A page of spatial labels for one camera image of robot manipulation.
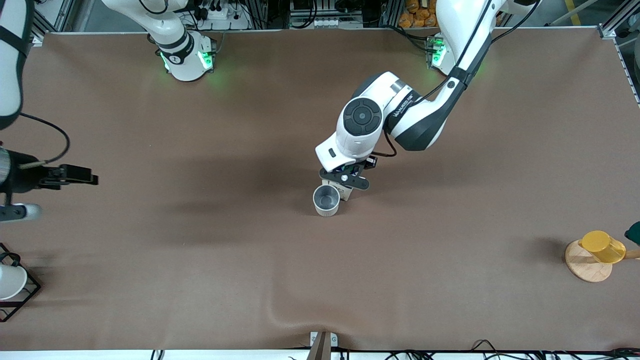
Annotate beige ceramic mug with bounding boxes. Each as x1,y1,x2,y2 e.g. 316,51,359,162
313,185,342,218

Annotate wooden cup stand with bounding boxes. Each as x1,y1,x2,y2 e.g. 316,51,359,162
565,239,640,283

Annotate yellow plastic cup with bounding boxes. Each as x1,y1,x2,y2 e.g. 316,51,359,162
578,230,627,264

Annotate white bowl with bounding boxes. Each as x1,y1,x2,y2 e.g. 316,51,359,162
0,263,28,301

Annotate bag of oranges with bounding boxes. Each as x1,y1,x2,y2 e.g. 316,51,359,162
398,0,442,29

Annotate brown table mat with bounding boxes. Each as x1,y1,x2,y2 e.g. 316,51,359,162
0,27,640,352

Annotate metal table clamp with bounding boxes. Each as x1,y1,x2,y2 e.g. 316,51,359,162
306,331,339,360

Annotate white power strip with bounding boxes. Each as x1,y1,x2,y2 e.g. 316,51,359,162
192,0,251,31

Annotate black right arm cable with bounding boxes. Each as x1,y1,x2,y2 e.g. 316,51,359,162
20,113,71,167

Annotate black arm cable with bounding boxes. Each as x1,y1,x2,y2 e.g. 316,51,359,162
20,113,71,167
370,0,543,162

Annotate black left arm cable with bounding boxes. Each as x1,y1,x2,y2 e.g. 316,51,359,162
370,0,543,162

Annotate black wire rack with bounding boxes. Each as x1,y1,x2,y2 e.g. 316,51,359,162
0,242,42,323

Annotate aluminium frame post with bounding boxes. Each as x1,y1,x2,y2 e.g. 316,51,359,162
30,0,76,37
597,0,640,41

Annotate black floor cables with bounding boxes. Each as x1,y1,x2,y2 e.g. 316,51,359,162
470,339,640,360

